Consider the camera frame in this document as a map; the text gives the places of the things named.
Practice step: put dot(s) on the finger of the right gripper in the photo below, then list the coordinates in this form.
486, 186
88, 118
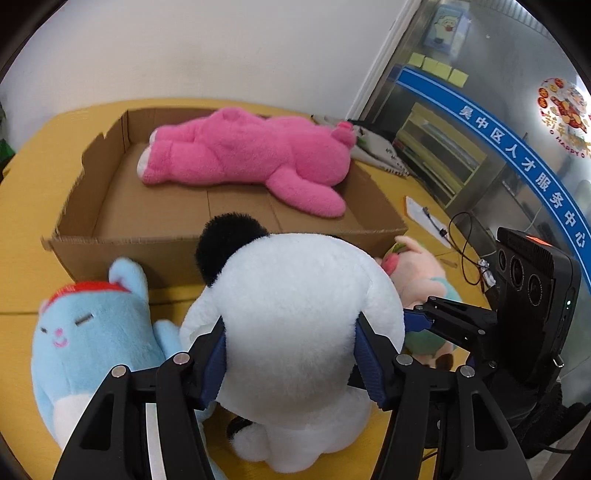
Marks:
416, 321

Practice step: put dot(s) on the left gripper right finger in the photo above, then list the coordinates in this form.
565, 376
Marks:
475, 439

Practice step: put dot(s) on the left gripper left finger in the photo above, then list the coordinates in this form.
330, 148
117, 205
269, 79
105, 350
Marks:
110, 441

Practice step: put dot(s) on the pig plush teal shirt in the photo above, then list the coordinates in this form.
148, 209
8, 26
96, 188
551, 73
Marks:
417, 275

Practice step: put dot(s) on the light blue plush toy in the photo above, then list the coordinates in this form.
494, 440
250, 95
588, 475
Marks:
86, 329

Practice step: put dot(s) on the white panda plush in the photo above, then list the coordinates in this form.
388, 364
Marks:
289, 304

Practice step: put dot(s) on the pink bear plush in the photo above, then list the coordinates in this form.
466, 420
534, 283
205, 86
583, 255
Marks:
299, 162

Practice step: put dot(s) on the white paper sheet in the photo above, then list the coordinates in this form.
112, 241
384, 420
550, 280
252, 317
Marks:
422, 215

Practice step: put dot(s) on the metal shelf behind glass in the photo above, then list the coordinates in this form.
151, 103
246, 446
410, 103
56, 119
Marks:
443, 157

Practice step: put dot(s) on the grey cloth bag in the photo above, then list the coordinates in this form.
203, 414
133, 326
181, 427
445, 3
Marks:
370, 148

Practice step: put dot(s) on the blue banner on glass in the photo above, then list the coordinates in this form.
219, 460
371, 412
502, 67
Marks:
532, 169

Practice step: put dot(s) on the cardboard box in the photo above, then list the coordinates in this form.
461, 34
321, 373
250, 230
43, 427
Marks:
109, 213

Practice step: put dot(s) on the yellow sticky notes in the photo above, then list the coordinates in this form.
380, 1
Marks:
439, 69

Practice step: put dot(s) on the red round window sticker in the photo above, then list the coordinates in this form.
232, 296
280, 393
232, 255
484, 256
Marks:
564, 112

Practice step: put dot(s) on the cartoon poster on glass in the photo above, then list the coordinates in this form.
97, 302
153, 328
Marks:
449, 27

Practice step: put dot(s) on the green potted plant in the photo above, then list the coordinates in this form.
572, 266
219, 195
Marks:
6, 151

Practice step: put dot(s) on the black camera box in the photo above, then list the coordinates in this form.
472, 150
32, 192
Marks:
541, 284

